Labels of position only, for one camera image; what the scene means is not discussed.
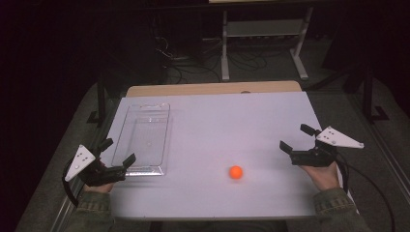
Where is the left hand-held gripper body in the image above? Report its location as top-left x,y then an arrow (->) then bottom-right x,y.
64,144 -> 127,188

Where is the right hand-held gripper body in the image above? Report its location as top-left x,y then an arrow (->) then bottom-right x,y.
289,126 -> 366,168

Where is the person's left hand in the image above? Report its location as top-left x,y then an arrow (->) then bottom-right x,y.
83,160 -> 115,194

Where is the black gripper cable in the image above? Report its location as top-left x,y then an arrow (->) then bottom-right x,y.
61,158 -> 80,208
335,154 -> 396,232

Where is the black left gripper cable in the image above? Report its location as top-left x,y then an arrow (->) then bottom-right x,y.
61,158 -> 80,208

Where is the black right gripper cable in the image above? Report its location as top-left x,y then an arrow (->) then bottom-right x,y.
335,154 -> 396,232

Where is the tangle of floor cables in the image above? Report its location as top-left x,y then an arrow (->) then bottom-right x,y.
154,34 -> 269,84

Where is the orange ball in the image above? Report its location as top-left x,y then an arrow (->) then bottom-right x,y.
228,164 -> 244,180

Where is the black metal stand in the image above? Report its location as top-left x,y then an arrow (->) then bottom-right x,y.
86,72 -> 108,126
361,63 -> 390,123

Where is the white metal stand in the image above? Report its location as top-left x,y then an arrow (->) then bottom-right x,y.
220,5 -> 315,82

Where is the clear plastic tray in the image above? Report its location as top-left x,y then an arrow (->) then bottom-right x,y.
110,102 -> 171,177

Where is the person's right hand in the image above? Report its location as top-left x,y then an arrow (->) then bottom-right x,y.
300,160 -> 341,192

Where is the wooden table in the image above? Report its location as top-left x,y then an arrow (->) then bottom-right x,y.
125,80 -> 303,99

